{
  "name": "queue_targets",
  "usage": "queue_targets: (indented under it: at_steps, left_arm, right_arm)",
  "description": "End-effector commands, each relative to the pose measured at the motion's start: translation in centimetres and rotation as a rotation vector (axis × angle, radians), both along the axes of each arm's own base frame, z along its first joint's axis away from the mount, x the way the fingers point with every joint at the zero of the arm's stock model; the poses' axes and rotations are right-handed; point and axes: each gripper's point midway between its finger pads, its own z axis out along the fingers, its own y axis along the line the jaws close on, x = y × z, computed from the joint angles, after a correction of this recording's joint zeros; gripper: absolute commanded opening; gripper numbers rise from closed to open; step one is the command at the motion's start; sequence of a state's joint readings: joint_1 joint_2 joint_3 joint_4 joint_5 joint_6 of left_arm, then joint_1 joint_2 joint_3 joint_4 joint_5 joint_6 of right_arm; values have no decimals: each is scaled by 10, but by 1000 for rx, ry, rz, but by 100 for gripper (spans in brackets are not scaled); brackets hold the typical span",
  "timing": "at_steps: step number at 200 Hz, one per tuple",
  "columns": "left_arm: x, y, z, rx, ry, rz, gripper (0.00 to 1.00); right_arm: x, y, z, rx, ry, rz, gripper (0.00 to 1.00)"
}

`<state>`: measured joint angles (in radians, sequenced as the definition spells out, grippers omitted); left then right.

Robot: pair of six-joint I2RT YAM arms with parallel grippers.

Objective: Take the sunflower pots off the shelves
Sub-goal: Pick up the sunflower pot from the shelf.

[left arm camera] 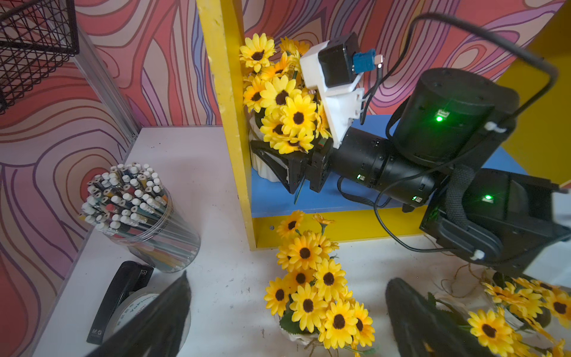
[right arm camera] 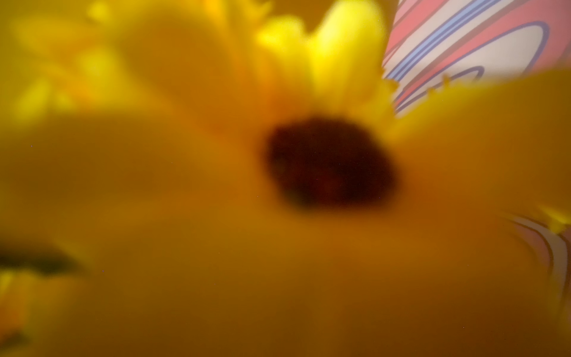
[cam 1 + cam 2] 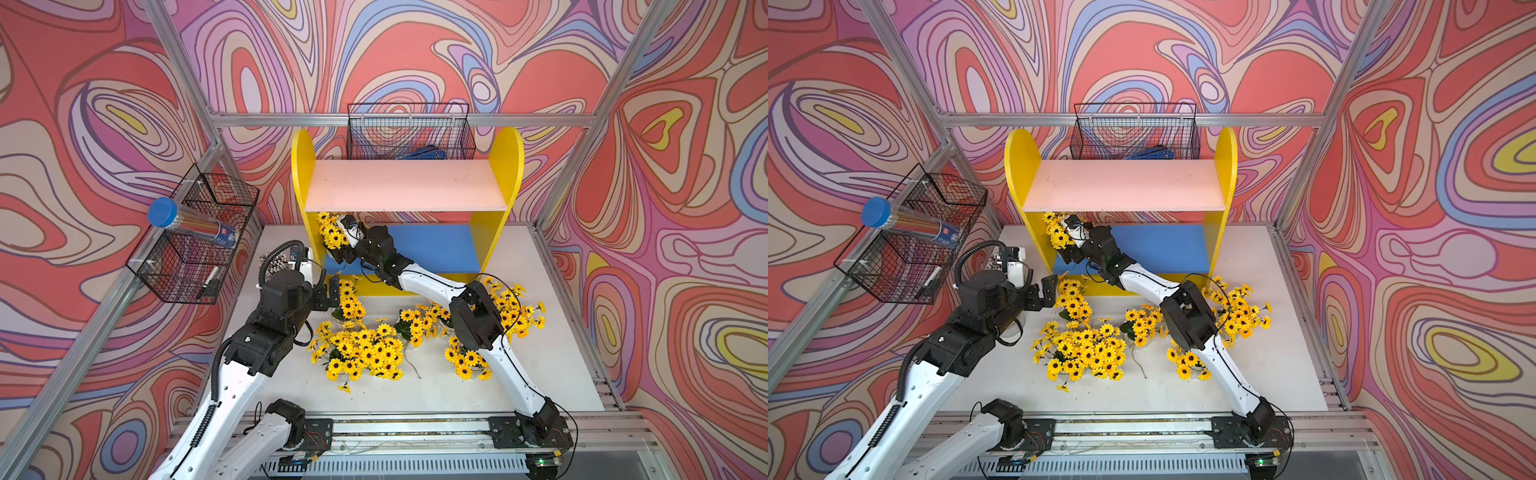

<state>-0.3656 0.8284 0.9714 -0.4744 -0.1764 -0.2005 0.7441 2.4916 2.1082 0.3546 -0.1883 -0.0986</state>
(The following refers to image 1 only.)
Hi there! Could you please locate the sunflower pot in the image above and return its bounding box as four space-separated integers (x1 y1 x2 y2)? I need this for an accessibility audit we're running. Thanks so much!
239 33 332 156
428 269 570 356
264 211 376 356

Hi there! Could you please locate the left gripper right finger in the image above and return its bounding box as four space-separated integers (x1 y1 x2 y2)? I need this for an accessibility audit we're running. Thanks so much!
385 278 492 356

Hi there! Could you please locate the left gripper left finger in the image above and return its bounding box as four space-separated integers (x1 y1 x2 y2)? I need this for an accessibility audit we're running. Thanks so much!
85 270 193 357

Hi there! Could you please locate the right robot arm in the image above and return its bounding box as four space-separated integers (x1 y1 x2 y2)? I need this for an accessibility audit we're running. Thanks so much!
251 13 570 286

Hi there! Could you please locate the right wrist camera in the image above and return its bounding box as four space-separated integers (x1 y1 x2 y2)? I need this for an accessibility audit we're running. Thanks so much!
300 32 384 149

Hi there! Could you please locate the clear jar of pencils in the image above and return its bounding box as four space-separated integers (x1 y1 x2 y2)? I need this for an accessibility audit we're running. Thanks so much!
80 162 201 273

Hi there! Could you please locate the black wire basket left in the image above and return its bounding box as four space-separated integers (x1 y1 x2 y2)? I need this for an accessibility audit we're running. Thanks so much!
1 0 80 113

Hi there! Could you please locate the yellow shelf unit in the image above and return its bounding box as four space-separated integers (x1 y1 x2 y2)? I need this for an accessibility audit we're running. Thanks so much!
195 0 571 251

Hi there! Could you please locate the clear tape roll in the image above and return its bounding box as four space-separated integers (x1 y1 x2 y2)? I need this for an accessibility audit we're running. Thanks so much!
102 287 193 351

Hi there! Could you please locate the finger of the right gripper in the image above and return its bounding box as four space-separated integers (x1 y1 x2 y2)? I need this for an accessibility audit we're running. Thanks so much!
306 138 333 193
250 141 308 194

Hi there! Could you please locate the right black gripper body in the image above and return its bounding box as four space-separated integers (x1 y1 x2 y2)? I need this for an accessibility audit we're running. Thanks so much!
330 127 437 207

